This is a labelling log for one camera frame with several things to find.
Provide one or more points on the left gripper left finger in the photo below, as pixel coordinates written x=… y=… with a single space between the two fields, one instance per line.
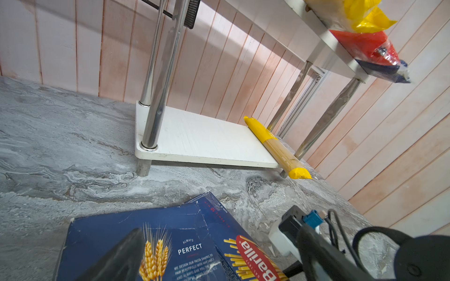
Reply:
x=107 y=253

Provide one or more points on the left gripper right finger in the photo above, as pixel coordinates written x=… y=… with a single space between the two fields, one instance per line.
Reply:
x=323 y=262

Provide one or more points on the yellow Pastatime spaghetti pack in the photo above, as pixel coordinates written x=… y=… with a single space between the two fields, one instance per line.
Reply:
x=289 y=163
x=375 y=21
x=341 y=15

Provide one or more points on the wide blue Barilla pasta box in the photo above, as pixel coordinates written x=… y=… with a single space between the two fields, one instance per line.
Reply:
x=196 y=241

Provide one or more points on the blue clear spaghetti pack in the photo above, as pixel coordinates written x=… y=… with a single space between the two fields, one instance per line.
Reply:
x=398 y=73

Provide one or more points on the red clear spaghetti pack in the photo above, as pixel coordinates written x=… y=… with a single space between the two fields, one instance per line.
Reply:
x=373 y=48

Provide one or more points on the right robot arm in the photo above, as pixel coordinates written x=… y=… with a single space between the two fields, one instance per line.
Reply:
x=425 y=258

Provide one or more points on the white two-tier shelf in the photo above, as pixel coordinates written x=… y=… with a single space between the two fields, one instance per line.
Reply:
x=164 y=133

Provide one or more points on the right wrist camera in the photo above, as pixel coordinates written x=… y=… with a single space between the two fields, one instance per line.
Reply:
x=284 y=231

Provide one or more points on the aluminium wall frame rail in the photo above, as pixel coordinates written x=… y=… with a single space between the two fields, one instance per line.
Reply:
x=301 y=101

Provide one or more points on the black wire mesh basket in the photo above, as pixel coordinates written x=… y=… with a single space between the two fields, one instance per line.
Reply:
x=191 y=12

